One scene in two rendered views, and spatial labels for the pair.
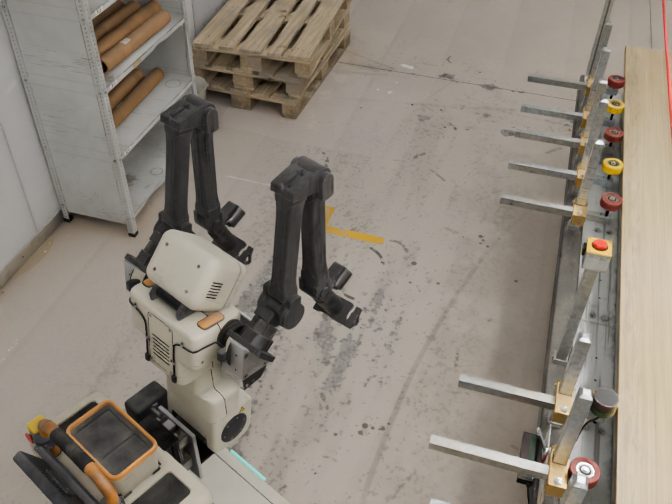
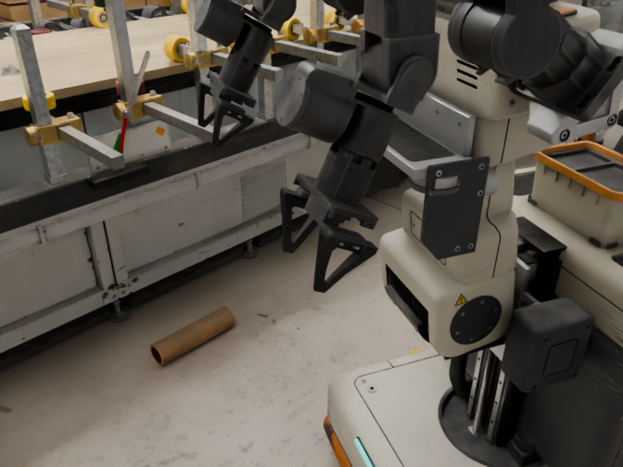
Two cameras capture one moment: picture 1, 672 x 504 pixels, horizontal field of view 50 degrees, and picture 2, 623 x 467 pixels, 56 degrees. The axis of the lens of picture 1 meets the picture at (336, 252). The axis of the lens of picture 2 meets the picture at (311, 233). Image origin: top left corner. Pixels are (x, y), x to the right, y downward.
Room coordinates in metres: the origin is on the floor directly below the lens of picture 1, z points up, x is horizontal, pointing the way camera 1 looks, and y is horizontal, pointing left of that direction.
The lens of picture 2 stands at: (2.27, 0.61, 1.37)
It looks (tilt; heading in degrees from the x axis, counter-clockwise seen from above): 30 degrees down; 209
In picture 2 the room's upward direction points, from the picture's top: straight up
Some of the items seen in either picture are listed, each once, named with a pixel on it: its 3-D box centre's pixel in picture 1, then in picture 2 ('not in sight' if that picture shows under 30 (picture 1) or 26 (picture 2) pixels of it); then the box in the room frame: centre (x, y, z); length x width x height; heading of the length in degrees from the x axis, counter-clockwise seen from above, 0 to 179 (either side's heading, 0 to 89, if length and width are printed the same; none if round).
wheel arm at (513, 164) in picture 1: (559, 173); not in sight; (2.54, -0.95, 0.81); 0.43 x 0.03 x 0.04; 74
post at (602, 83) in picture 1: (589, 128); not in sight; (2.79, -1.12, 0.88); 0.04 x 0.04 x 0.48; 74
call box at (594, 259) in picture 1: (596, 255); not in sight; (1.60, -0.77, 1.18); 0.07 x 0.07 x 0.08; 74
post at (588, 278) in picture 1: (575, 314); not in sight; (1.60, -0.77, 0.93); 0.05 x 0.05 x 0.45; 74
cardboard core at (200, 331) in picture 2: not in sight; (194, 334); (1.08, -0.53, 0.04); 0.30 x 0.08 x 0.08; 164
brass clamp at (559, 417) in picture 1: (563, 400); (53, 131); (1.33, -0.69, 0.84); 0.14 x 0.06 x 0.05; 164
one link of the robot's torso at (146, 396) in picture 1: (187, 414); (476, 319); (1.36, 0.46, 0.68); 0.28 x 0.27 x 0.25; 50
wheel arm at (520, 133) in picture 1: (563, 141); not in sight; (2.78, -1.02, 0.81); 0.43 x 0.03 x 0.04; 74
